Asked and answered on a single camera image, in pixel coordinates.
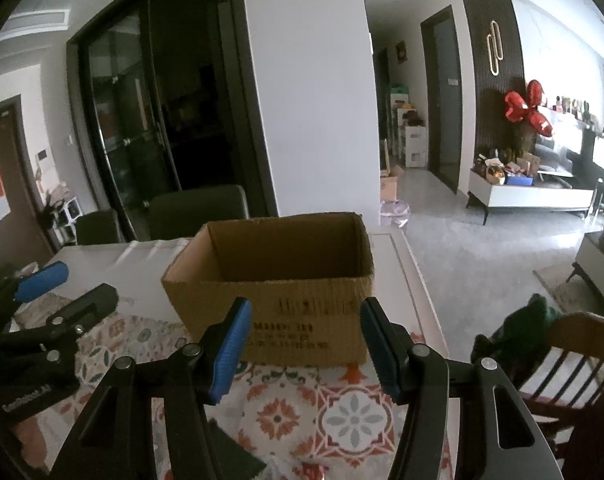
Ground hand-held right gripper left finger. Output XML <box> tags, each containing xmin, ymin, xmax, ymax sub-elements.
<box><xmin>52</xmin><ymin>297</ymin><xmax>253</xmax><ymax>480</ymax></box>

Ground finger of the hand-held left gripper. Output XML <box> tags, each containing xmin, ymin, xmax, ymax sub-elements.
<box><xmin>0</xmin><ymin>261</ymin><xmax>71</xmax><ymax>322</ymax></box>
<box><xmin>0</xmin><ymin>283</ymin><xmax>120</xmax><ymax>358</ymax></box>

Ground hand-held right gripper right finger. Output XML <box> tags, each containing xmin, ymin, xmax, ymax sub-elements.
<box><xmin>360</xmin><ymin>297</ymin><xmax>566</xmax><ymax>480</ymax></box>

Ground brown cardboard box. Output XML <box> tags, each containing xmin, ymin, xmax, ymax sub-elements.
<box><xmin>161</xmin><ymin>212</ymin><xmax>376</xmax><ymax>367</ymax></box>

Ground white storage cube shelf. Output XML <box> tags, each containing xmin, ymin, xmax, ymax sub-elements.
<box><xmin>52</xmin><ymin>198</ymin><xmax>86</xmax><ymax>244</ymax></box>

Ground pale artificial flowers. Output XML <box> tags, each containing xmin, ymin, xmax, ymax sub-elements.
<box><xmin>37</xmin><ymin>184</ymin><xmax>73</xmax><ymax>227</ymax></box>

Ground small dark dining chair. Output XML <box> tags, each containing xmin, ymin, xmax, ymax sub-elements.
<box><xmin>75</xmin><ymin>208</ymin><xmax>124</xmax><ymax>246</ymax></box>

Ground floral patterned table mat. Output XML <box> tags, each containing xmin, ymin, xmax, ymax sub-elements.
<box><xmin>2</xmin><ymin>305</ymin><xmax>458</xmax><ymax>480</ymax></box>

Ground brown wooden entrance door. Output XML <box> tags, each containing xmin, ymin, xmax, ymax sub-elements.
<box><xmin>0</xmin><ymin>94</ymin><xmax>54</xmax><ymax>262</ymax></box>

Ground dark green jacket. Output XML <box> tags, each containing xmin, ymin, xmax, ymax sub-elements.
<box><xmin>469</xmin><ymin>293</ymin><xmax>564</xmax><ymax>377</ymax></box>

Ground pink translucent bin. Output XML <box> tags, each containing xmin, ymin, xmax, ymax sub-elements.
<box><xmin>380</xmin><ymin>198</ymin><xmax>412</xmax><ymax>230</ymax></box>

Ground large dark dining chair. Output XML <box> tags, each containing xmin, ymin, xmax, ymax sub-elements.
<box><xmin>147</xmin><ymin>184</ymin><xmax>251</xmax><ymax>242</ymax></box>

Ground small cardboard floor box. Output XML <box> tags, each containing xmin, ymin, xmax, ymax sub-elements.
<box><xmin>380</xmin><ymin>164</ymin><xmax>406</xmax><ymax>202</ymax></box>

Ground grey floor rug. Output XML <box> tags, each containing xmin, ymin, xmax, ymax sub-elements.
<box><xmin>532</xmin><ymin>259</ymin><xmax>604</xmax><ymax>322</ymax></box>

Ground brown wooden slatted chair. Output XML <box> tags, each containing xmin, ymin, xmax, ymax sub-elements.
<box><xmin>474</xmin><ymin>310</ymin><xmax>604</xmax><ymax>480</ymax></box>

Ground dark glass sliding door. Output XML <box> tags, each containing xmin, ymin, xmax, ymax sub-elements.
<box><xmin>66</xmin><ymin>0</ymin><xmax>279</xmax><ymax>242</ymax></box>

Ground white low media cabinet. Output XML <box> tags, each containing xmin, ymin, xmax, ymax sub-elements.
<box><xmin>465</xmin><ymin>167</ymin><xmax>596</xmax><ymax>227</ymax></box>

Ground clutter on media cabinet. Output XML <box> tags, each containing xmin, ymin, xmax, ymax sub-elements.
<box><xmin>474</xmin><ymin>147</ymin><xmax>539</xmax><ymax>187</ymax></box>

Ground stacked white hallway boxes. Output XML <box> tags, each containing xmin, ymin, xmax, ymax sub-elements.
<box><xmin>382</xmin><ymin>84</ymin><xmax>428</xmax><ymax>169</ymax></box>

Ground dark coffee table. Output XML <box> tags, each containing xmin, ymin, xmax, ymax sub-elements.
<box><xmin>571</xmin><ymin>230</ymin><xmax>604</xmax><ymax>312</ymax></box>

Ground white ceiling air vent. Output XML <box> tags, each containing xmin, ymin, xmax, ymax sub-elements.
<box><xmin>0</xmin><ymin>7</ymin><xmax>71</xmax><ymax>44</ymax></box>

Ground dark grey room door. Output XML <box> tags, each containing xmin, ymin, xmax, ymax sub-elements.
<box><xmin>420</xmin><ymin>4</ymin><xmax>471</xmax><ymax>196</ymax></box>

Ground red foil balloons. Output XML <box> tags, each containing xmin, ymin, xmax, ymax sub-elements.
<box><xmin>504</xmin><ymin>78</ymin><xmax>554</xmax><ymax>137</ymax></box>

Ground dark slatted wall panel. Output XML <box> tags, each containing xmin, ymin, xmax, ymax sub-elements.
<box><xmin>457</xmin><ymin>0</ymin><xmax>529</xmax><ymax>162</ymax></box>

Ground gold looped wall ornament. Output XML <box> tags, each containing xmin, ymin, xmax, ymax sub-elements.
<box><xmin>484</xmin><ymin>19</ymin><xmax>506</xmax><ymax>77</ymax></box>

